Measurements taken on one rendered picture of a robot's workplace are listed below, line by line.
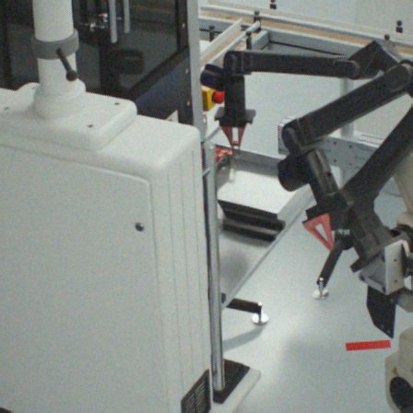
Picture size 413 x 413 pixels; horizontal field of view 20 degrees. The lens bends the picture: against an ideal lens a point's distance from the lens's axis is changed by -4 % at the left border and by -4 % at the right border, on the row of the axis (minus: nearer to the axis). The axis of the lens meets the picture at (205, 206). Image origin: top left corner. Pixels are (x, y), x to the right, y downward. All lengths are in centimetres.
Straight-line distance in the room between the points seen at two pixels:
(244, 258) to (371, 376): 112
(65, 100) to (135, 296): 38
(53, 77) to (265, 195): 121
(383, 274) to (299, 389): 153
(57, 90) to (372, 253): 73
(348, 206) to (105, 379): 61
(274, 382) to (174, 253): 183
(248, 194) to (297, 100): 244
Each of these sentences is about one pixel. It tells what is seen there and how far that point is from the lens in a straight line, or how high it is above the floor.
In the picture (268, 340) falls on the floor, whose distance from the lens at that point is 416.
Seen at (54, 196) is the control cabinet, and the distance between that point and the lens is 222.
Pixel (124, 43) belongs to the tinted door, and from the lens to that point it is 303.
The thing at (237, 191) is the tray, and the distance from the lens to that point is 328.
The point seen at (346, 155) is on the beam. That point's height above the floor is 49.
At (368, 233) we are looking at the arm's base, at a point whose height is 123.
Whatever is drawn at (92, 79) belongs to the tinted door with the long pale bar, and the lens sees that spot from 293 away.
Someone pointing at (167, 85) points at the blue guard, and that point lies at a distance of 326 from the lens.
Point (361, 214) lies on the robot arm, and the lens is 249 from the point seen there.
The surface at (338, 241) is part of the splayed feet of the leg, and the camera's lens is 442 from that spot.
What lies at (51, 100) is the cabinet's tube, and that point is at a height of 162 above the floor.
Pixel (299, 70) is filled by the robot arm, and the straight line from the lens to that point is 303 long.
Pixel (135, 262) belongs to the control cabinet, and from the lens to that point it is 219.
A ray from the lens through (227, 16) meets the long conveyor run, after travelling 424.
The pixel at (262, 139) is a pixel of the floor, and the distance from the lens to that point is 533.
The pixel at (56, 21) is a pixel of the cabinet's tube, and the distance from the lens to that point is 212.
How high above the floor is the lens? 259
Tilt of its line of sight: 32 degrees down
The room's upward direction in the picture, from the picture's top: 3 degrees counter-clockwise
